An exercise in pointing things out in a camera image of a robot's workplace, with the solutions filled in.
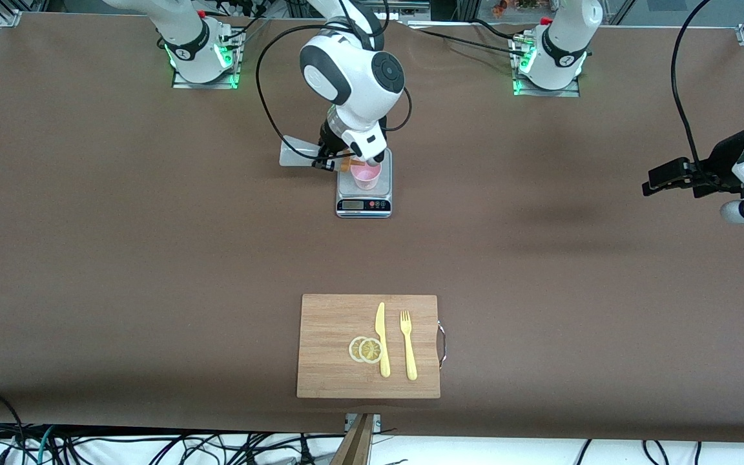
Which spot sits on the wooden cutting board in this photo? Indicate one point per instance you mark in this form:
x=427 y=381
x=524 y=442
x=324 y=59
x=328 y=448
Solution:
x=327 y=349

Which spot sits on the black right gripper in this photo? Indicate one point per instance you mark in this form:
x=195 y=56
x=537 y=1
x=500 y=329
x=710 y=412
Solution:
x=331 y=143

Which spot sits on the pink plastic cup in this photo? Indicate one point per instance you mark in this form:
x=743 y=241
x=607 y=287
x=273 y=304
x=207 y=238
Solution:
x=365 y=179

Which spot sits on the small metal bracket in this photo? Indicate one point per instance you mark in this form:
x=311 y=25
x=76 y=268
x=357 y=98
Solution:
x=376 y=421

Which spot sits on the wooden post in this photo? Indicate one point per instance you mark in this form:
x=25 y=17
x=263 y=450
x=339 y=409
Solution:
x=356 y=445

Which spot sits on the brown table cover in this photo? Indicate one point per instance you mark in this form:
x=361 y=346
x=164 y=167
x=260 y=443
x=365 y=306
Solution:
x=152 y=323

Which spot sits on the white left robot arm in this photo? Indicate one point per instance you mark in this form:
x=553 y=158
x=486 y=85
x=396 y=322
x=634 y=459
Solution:
x=562 y=45

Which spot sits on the aluminium frame corner bracket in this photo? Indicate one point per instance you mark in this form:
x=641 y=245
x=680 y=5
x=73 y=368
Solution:
x=10 y=18

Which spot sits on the yellow plastic fork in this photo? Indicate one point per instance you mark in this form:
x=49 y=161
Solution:
x=409 y=352

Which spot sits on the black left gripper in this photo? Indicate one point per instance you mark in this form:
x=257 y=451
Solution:
x=723 y=163

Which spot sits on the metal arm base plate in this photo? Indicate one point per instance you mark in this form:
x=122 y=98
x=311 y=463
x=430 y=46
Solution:
x=207 y=85
x=543 y=92

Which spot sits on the silver digital kitchen scale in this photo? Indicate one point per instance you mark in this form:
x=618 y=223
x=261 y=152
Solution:
x=362 y=205

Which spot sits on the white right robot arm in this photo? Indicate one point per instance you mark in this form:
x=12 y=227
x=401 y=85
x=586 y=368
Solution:
x=352 y=71

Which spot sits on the yellow lemon slice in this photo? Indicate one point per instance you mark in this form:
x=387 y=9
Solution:
x=370 y=351
x=353 y=349

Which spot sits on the translucent orange-capped sauce bottle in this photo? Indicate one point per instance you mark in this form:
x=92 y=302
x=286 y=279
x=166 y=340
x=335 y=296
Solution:
x=298 y=155

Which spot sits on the grey power strip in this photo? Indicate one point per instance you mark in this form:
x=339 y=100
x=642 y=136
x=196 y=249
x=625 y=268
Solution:
x=411 y=6

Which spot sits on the yellow plastic knife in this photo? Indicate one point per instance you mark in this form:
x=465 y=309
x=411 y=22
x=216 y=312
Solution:
x=382 y=342

